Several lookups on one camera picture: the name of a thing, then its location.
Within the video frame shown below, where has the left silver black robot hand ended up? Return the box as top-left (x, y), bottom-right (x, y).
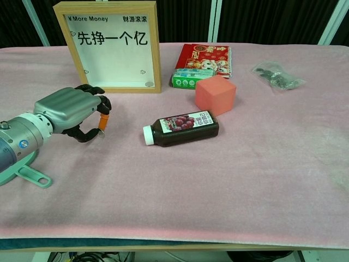
top-left (34, 84), bottom-right (112, 144)

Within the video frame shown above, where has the mint green hand brush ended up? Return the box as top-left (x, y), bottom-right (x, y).
top-left (0, 148), bottom-right (53, 189)

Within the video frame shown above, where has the dark juice bottle white cap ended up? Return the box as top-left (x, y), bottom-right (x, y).
top-left (142, 109), bottom-right (220, 148)

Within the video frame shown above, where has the green tissue pack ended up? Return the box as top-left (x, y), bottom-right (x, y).
top-left (171, 68), bottom-right (215, 90)

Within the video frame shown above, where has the red printed packet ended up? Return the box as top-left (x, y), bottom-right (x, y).
top-left (175, 43), bottom-right (233, 80)

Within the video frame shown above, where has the orange foam cube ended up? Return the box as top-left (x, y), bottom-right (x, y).
top-left (194, 75), bottom-right (237, 117)

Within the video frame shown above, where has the pink tablecloth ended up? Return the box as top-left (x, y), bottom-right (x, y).
top-left (0, 42), bottom-right (349, 249)

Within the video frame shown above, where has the clear bag of coins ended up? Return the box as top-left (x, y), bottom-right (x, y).
top-left (251, 61), bottom-right (306, 95)

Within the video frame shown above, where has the wooden framed money box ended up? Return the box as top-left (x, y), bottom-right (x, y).
top-left (53, 1), bottom-right (163, 94)

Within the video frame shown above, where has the white partition frame post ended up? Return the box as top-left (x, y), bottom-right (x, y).
top-left (21, 0), bottom-right (51, 47)
top-left (317, 0), bottom-right (349, 46)
top-left (207, 0), bottom-right (222, 44)

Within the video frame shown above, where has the black floor cables bundle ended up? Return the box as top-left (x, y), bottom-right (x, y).
top-left (49, 251), bottom-right (134, 262)

